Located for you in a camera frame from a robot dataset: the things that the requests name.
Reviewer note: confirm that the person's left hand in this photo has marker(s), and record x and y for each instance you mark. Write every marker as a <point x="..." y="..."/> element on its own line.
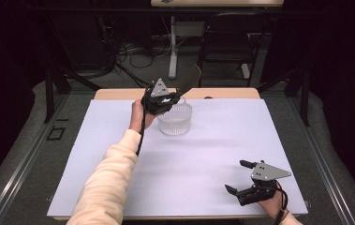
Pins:
<point x="137" y="117"/>

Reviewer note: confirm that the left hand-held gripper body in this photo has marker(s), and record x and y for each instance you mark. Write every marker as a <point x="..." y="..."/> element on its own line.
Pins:
<point x="158" y="100"/>

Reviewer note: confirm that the person's right hand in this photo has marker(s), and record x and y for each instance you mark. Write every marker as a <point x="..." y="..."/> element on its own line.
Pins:
<point x="272" y="206"/>

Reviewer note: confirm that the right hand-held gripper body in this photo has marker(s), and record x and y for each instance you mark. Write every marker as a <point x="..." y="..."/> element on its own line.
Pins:
<point x="265" y="178"/>

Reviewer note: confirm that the black folding chair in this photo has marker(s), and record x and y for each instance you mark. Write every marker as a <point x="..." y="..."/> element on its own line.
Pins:
<point x="228" y="47"/>

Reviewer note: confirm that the white-legged wooden desk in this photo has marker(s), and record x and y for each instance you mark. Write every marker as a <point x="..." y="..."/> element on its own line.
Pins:
<point x="173" y="47"/>

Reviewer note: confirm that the black horizontal bar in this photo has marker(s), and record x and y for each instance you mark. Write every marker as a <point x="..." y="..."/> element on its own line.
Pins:
<point x="103" y="10"/>

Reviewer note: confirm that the white table mat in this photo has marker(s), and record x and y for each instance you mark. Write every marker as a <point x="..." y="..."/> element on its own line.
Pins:
<point x="212" y="150"/>

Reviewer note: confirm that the white plastic basket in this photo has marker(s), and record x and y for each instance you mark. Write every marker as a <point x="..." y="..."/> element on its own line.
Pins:
<point x="178" y="123"/>

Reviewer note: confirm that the wooden table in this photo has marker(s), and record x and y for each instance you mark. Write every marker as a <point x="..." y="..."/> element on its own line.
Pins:
<point x="228" y="93"/>

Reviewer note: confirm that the black metal stand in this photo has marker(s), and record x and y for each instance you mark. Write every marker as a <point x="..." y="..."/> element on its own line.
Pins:
<point x="304" y="100"/>
<point x="49" y="93"/>

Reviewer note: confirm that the aluminium floor rail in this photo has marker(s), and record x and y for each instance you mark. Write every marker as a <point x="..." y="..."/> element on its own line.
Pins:
<point x="318" y="156"/>
<point x="25" y="159"/>

